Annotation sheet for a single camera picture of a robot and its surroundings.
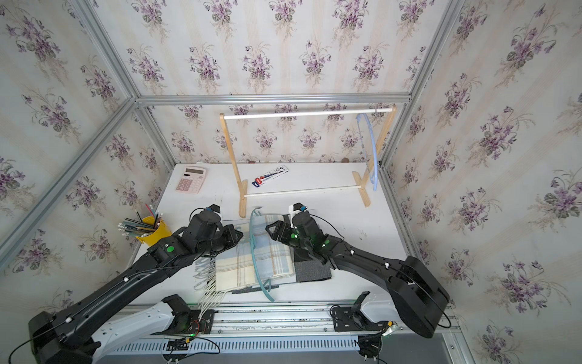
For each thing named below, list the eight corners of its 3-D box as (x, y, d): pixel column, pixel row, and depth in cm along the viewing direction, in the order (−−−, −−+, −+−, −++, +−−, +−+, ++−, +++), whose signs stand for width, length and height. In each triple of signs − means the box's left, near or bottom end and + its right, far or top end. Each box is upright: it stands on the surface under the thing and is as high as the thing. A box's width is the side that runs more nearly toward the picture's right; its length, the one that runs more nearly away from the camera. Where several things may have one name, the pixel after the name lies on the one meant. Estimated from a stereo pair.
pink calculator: (178, 193, 110) (175, 189, 108) (187, 171, 120) (185, 167, 117) (198, 193, 110) (196, 189, 108) (206, 171, 120) (204, 167, 117)
